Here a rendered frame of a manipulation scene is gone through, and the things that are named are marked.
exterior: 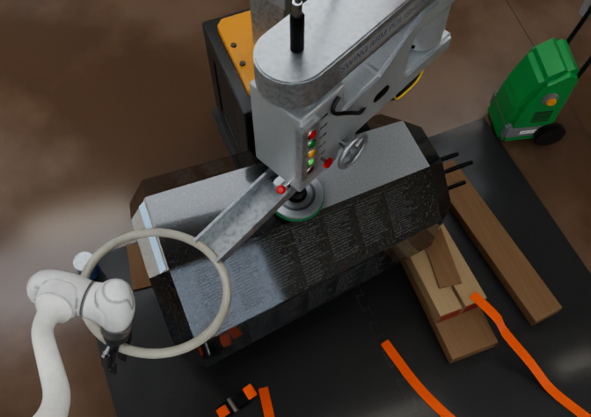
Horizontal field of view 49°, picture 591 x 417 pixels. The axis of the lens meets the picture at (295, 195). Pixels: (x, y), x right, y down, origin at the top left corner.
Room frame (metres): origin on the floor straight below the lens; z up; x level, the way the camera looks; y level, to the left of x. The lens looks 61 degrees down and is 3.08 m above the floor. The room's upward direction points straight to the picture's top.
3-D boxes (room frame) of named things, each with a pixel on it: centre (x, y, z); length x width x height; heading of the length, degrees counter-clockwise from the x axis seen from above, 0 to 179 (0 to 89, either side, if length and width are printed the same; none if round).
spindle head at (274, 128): (1.31, -0.06, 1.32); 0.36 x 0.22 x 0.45; 137
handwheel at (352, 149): (1.26, -0.17, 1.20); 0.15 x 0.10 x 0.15; 137
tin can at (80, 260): (1.28, 1.04, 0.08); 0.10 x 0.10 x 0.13
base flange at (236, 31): (2.12, 0.07, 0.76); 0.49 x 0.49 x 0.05; 23
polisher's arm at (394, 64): (1.53, -0.28, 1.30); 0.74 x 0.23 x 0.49; 137
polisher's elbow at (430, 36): (1.73, -0.45, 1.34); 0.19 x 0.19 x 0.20
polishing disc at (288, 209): (1.25, 0.00, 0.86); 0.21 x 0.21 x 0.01
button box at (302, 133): (1.12, -0.04, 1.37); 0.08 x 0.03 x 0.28; 137
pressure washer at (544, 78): (2.22, -1.30, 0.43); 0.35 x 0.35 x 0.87; 8
